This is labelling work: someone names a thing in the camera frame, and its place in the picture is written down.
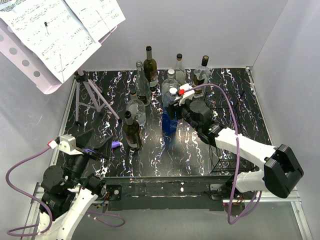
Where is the clear bottle black cork cap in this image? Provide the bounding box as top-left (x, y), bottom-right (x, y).
top-left (174, 53), bottom-right (186, 86)

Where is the blue clear tall bottle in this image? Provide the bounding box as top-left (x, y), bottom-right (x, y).
top-left (162, 87), bottom-right (178, 136)

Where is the clear green-tinted bottle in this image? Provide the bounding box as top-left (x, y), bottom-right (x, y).
top-left (135, 60), bottom-right (151, 107)

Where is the clear flask black gold label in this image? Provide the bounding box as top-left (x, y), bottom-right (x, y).
top-left (192, 55), bottom-right (210, 99)

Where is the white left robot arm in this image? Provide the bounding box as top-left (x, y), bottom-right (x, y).
top-left (35, 128), bottom-right (113, 240)

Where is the dark brown wine bottle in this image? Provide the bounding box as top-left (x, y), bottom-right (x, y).
top-left (143, 45), bottom-right (158, 92)

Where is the large sheet music page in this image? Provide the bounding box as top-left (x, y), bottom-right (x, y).
top-left (0, 0), bottom-right (101, 83)

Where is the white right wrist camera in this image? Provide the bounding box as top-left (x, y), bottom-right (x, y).
top-left (177, 83), bottom-right (195, 106)

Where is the clear bottle gold neck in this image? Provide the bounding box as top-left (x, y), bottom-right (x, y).
top-left (126, 88), bottom-right (146, 126)

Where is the small sheet music page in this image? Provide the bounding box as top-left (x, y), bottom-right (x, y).
top-left (66, 0), bottom-right (126, 42)

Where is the purple floor cable loop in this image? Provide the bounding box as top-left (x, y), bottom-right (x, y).
top-left (86, 209), bottom-right (128, 228)

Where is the lilac music stand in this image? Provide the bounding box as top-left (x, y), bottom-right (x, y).
top-left (0, 20), bottom-right (121, 122)

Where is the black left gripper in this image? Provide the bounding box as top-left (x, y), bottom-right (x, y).
top-left (66, 127), bottom-right (113, 187)

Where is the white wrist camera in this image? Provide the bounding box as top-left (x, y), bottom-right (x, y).
top-left (58, 134), bottom-right (78, 155)
top-left (177, 83), bottom-right (195, 106)

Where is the green wine bottle silver neck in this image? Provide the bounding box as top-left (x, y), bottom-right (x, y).
top-left (123, 110), bottom-right (143, 150)

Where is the black wire wine rack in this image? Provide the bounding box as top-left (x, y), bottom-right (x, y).
top-left (204, 90), bottom-right (252, 175)

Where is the purple marker pen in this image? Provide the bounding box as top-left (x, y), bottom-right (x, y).
top-left (82, 141), bottom-right (123, 155)

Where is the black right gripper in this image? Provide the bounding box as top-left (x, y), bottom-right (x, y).
top-left (164, 95), bottom-right (201, 132)

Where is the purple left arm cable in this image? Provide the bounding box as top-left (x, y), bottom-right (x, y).
top-left (4, 140), bottom-right (57, 237)

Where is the clear square bottle white label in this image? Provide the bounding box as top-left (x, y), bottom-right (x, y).
top-left (161, 69), bottom-right (179, 103)

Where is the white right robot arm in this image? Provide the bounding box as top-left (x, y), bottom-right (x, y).
top-left (165, 99), bottom-right (304, 199)

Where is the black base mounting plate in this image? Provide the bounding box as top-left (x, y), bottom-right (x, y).
top-left (94, 176), bottom-right (230, 211)

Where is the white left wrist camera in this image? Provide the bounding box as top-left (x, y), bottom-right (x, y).
top-left (58, 134), bottom-right (78, 155)

